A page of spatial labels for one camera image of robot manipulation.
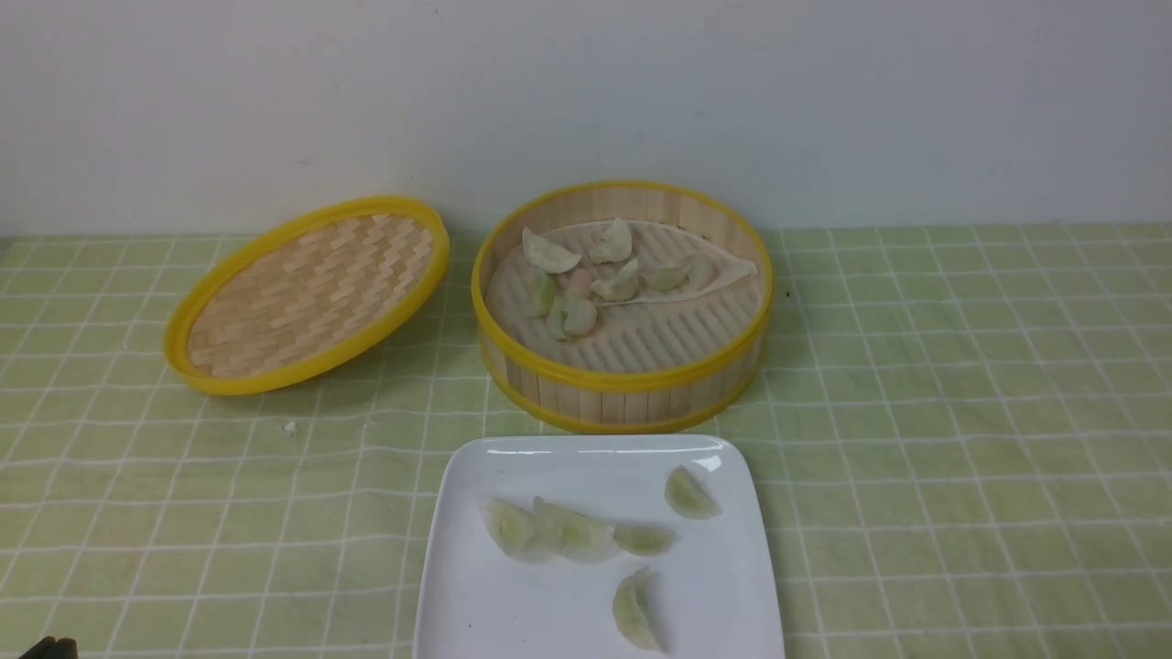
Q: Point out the green dumpling steamer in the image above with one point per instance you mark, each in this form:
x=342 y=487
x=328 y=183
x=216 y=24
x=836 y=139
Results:
x=570 y=318
x=542 y=291
x=664 y=279

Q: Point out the pale dumpling steamer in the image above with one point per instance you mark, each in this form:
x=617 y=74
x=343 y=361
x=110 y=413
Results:
x=621 y=286
x=614 y=245
x=547 y=257

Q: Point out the green dumpling plate top right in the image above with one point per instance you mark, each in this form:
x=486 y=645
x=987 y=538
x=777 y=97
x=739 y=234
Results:
x=687 y=496

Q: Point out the green dumpling plate centre left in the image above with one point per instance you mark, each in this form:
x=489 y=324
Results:
x=571 y=535

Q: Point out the green dumpling plate far left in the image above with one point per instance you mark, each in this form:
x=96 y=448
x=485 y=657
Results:
x=513 y=529

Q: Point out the small green dumpling plate centre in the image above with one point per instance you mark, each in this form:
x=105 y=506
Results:
x=643 y=540

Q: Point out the green dumpling plate bottom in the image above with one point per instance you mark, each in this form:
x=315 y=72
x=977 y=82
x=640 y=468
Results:
x=632 y=613

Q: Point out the white square plate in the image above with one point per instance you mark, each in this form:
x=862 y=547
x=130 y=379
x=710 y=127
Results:
x=713 y=593

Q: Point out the green dumpling steamer front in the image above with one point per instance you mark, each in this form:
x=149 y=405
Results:
x=570 y=318

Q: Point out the yellow rimmed bamboo steamer basket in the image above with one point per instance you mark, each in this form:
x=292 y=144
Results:
x=593 y=402

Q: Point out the pinkish dumpling steamer middle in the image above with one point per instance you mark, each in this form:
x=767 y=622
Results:
x=576 y=286

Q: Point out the white steamer liner cloth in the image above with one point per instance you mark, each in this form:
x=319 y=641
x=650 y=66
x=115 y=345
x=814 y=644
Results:
x=652 y=331

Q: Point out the yellow rimmed bamboo steamer lid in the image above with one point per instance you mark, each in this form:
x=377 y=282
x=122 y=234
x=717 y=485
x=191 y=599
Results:
x=308 y=296

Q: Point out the green checked tablecloth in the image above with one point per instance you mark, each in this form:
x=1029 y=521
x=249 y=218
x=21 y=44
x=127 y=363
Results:
x=960 y=441

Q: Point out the dark object bottom left corner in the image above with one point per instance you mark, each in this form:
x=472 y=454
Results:
x=52 y=648

